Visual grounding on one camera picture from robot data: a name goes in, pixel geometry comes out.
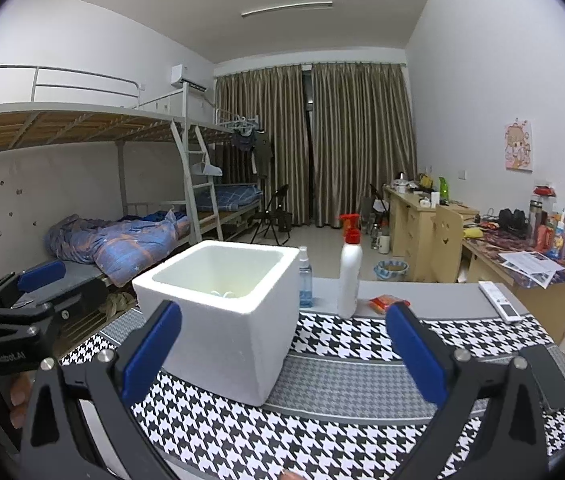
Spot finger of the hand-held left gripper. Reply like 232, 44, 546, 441
0, 276, 109, 357
0, 260, 68, 313

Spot wooden desk with patterned mat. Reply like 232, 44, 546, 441
463, 227, 565, 346

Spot white air conditioner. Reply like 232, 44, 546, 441
170, 64, 209, 92

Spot houndstooth table runner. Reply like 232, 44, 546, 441
60, 307, 565, 480

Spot pink cartoon wall poster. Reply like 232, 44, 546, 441
504, 119, 534, 172

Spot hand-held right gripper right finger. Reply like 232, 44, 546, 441
385, 301, 551, 480

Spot white remote control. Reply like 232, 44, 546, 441
479, 281, 524, 323

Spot cluttered wooden desk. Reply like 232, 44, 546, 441
383, 184, 481, 281

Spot person's left hand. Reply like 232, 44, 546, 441
10, 374, 36, 428

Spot blue orange quilt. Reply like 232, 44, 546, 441
45, 210, 190, 287

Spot white metal bunk bed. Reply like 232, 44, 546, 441
0, 65, 223, 321
185, 107, 268, 241

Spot black headphones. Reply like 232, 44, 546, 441
497, 208, 531, 236

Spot ceiling tube light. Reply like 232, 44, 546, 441
241, 1, 334, 17

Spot printed paper sheets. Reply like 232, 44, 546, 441
499, 250, 565, 288

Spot white lotion pump bottle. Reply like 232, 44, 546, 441
337, 214, 363, 318

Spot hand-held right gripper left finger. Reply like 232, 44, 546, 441
20, 300, 183, 480

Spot khaki cloth bundle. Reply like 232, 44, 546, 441
105, 292, 136, 318

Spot white foam box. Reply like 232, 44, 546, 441
132, 240, 301, 407

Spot blue checked bedding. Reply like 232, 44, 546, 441
211, 184, 263, 212

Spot dark hanging clothes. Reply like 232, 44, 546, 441
231, 130, 273, 178

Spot clear blue spray bottle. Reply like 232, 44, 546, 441
299, 246, 314, 308

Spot black folding chair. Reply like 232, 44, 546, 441
250, 184, 291, 246
363, 183, 388, 248

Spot red snack packet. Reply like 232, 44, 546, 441
369, 295, 411, 313

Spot black phone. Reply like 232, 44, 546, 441
517, 344, 565, 411

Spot brown striped curtain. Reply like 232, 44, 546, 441
310, 62, 416, 228
215, 65, 313, 228

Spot patterned desk mat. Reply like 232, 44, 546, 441
465, 227, 565, 286

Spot wooden smiley chair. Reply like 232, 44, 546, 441
433, 205, 466, 281

